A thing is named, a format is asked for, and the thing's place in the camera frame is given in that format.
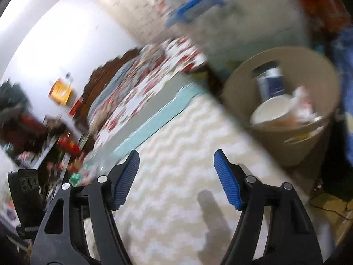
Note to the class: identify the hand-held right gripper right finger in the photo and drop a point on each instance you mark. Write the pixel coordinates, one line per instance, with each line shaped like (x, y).
(227, 179)

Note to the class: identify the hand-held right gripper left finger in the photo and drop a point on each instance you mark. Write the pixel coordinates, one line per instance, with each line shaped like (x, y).
(126, 179)

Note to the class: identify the beige round waste bin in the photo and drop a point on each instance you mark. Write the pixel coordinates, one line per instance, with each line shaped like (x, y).
(275, 146)

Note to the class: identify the zigzag patterned table cloth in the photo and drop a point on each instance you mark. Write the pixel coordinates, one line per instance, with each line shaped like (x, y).
(179, 132)

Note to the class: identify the red box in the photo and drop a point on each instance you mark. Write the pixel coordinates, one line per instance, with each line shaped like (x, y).
(69, 145)

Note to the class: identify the white paper cup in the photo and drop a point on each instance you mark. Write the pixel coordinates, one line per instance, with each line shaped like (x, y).
(269, 110)

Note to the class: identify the patterned folded quilt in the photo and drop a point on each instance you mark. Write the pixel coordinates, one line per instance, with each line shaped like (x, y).
(115, 82)

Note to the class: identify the dark cloth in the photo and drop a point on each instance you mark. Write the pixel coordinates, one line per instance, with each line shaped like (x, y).
(12, 99)

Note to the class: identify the dark blue jar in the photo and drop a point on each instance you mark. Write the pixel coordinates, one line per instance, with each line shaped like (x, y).
(271, 84)

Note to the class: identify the crumpled white paper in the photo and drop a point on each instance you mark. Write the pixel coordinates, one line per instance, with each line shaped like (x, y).
(302, 102)

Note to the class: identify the carved wooden headboard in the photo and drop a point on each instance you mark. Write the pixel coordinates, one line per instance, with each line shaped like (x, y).
(102, 73)

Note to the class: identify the floral bed sheet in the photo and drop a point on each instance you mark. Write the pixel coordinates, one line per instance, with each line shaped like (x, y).
(154, 69)

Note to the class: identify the blue clothing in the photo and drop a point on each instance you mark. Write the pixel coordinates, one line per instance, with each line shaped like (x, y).
(343, 60)

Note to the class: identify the leaf patterned curtain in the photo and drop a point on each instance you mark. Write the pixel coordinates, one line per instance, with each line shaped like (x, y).
(129, 5)

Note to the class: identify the orange bag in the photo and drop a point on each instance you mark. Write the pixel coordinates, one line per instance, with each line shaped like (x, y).
(325, 8)

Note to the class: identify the yellow and red wall calendar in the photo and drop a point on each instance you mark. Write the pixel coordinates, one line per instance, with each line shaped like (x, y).
(59, 91)

